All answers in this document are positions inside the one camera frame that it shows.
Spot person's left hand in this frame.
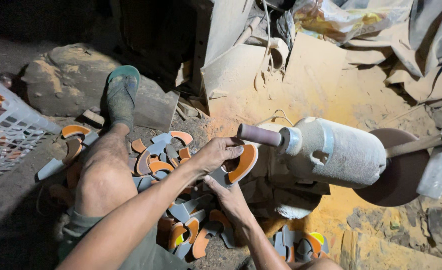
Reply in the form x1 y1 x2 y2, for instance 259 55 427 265
189 136 245 181

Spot person's right hand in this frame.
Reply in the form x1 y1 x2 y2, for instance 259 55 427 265
203 175 254 228

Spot orange grey horseshoe sole piece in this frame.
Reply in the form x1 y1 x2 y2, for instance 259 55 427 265
207 143 259 189

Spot large heap of orange grey pieces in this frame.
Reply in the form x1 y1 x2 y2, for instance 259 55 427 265
36 124 241 260

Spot brown sanding drum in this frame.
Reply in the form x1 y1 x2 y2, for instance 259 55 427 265
237 123 283 148

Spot dusty grinder base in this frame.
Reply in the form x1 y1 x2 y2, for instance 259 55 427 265
243 175 331 220

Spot dark wooden board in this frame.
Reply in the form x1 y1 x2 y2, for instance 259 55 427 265
132 85 180 133

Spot small heap of orange grey pieces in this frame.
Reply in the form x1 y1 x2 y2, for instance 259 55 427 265
269 224 330 263

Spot dusty flat panel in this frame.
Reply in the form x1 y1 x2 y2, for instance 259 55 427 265
200 44 271 110

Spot person's grey shorts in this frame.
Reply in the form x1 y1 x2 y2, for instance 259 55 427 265
57 209 193 270

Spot person's right knee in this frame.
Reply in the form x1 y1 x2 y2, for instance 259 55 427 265
288 257 343 270

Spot person's left leg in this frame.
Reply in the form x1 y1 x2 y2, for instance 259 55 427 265
73 74 140 219

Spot dusty grinder motor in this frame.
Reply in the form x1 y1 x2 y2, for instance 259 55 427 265
275 116 387 190

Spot green flip-flop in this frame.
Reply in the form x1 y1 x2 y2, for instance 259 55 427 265
106 65 141 126

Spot dusty pipe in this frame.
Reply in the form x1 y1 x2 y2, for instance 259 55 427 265
269 37 290 73

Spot small wooden block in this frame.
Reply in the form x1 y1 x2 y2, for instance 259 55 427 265
81 108 105 128

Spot large dusty stone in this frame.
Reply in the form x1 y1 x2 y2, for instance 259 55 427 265
21 43 121 120

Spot dusty wooden plank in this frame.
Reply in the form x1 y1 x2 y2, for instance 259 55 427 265
340 229 442 270

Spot brown sanding disc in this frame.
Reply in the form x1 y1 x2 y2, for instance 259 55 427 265
352 128 431 208

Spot dusty wooden stick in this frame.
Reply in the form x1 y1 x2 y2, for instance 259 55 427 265
385 133 442 158

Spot clear plastic bag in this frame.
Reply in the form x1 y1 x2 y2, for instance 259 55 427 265
291 0 413 46

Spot white plastic basket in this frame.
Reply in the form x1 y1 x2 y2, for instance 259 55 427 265
0 68 63 196

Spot heap of dusty sacks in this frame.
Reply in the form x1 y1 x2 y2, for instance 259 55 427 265
383 0 442 104

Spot thin wire loop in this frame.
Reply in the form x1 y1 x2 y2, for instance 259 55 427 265
254 109 295 127

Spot white cord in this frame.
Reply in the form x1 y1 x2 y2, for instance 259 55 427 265
252 0 275 91

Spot dusty metal bracket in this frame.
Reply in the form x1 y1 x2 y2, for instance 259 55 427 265
416 122 442 200

